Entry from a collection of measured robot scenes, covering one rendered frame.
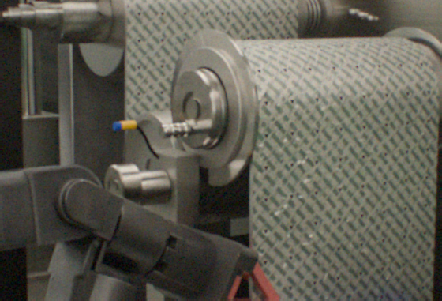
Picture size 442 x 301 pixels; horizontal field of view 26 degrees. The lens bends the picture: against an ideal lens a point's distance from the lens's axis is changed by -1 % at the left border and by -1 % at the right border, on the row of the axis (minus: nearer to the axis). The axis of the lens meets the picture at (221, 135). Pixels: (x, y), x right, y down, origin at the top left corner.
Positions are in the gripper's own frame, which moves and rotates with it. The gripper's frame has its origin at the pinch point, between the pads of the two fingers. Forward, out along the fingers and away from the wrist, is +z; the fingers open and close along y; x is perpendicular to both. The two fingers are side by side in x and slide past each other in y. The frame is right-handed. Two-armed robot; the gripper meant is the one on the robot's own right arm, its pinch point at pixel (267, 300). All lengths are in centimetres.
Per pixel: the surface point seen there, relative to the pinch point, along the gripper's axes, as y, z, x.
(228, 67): -2.2, -13.0, 17.6
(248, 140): 0.3, -9.6, 12.2
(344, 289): 0.3, 8.3, 4.0
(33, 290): -69, 13, -13
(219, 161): -3.7, -8.8, 9.9
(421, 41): -3.7, 8.8, 31.6
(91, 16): -27.9, -16.1, 21.0
